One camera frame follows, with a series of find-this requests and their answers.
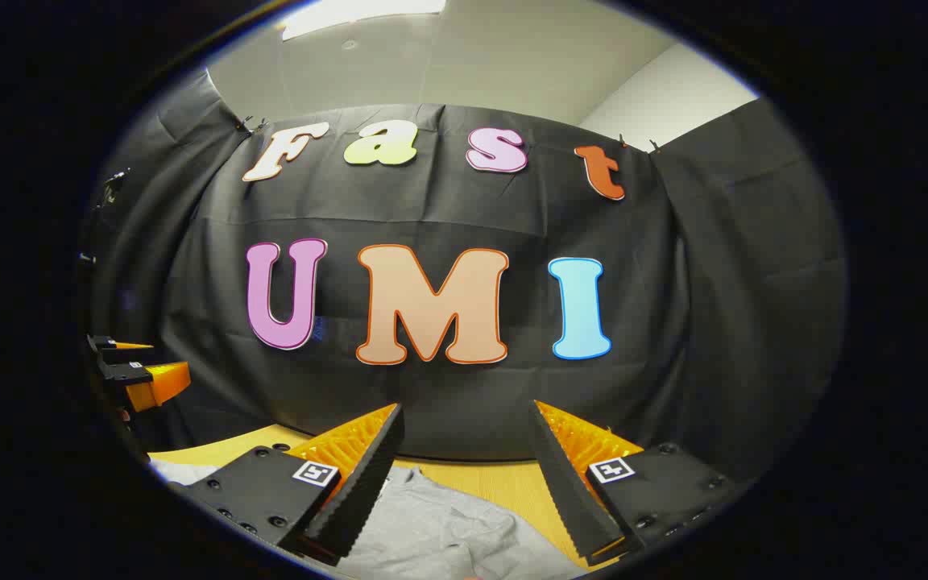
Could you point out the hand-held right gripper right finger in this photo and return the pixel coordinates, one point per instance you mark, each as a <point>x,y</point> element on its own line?
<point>565,483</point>

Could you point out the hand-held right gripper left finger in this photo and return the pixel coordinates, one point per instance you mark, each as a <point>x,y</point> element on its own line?
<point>367,475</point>

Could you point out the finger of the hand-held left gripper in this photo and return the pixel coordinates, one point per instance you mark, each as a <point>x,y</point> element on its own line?
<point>154,385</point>
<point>109,345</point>

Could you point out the grey zip-neck sweatshirt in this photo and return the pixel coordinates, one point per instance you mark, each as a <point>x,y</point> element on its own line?
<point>432,524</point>

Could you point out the black backdrop cloth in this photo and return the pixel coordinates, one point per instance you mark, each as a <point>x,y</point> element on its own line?
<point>432,209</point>

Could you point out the ceiling light panel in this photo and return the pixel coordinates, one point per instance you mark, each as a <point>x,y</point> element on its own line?
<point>359,14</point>

